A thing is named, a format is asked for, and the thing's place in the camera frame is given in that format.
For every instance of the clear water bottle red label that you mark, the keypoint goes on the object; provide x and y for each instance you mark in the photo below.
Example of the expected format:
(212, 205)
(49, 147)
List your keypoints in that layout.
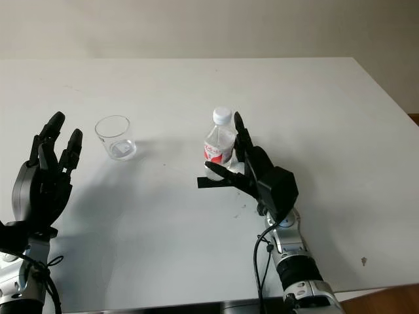
(219, 144)

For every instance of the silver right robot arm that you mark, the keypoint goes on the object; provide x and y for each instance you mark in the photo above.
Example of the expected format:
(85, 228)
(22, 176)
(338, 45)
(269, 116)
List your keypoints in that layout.
(301, 268)

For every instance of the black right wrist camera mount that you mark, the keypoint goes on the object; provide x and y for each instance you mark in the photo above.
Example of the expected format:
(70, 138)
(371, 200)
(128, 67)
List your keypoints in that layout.
(280, 189)

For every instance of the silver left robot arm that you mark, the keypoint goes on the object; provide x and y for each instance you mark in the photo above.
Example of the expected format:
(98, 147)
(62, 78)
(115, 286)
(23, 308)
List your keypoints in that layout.
(13, 284)

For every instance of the black tape strip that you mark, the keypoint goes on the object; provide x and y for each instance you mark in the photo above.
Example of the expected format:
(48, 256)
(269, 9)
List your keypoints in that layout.
(204, 184)

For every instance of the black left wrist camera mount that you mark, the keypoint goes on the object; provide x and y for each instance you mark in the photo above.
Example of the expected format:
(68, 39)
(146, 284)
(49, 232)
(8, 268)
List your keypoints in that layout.
(16, 235)

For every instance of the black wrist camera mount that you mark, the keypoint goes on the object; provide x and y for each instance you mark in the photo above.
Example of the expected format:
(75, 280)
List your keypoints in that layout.
(280, 189)
(16, 235)

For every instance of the clear glass cup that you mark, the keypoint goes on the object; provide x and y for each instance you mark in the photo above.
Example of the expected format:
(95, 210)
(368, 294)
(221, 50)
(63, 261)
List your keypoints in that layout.
(119, 145)

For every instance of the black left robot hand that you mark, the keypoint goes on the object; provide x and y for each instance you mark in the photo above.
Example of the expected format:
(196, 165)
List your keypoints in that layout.
(36, 189)

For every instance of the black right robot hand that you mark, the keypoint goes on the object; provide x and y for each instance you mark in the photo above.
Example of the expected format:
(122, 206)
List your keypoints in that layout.
(260, 163)

